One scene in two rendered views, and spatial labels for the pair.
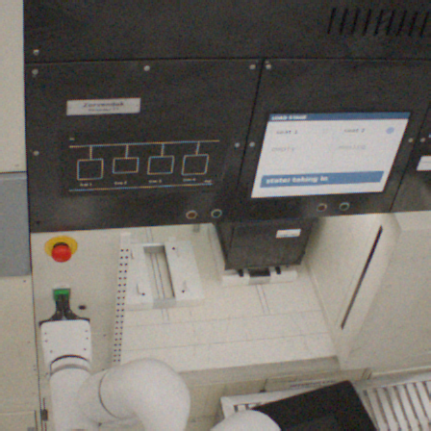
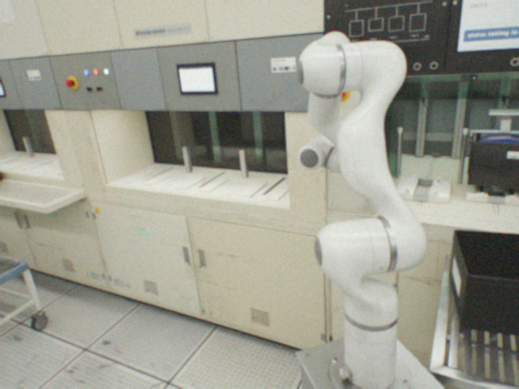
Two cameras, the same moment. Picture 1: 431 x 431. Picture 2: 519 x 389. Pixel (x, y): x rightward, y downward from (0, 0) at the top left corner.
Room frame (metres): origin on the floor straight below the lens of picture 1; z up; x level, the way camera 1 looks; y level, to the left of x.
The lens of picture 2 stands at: (-0.17, -0.59, 1.56)
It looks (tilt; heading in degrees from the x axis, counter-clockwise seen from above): 21 degrees down; 48
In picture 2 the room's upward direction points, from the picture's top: 5 degrees counter-clockwise
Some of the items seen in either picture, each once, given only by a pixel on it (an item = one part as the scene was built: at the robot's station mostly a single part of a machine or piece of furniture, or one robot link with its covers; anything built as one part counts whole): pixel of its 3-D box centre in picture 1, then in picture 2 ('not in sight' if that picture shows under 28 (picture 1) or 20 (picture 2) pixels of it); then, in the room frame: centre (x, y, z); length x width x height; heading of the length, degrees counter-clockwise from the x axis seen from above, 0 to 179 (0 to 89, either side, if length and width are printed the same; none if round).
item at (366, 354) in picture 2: not in sight; (370, 344); (0.50, -0.19, 0.85); 0.19 x 0.19 x 0.18
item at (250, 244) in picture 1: (261, 209); (501, 151); (1.58, -0.12, 1.06); 0.24 x 0.20 x 0.32; 109
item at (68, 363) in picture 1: (68, 372); not in sight; (0.88, 0.23, 1.20); 0.09 x 0.03 x 0.08; 109
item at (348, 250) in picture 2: not in sight; (357, 271); (0.48, -0.17, 1.07); 0.19 x 0.12 x 0.24; 142
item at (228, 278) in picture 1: (251, 251); (495, 189); (1.58, -0.12, 0.89); 0.22 x 0.21 x 0.04; 19
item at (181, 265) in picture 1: (158, 273); (423, 188); (1.44, 0.12, 0.89); 0.22 x 0.21 x 0.04; 19
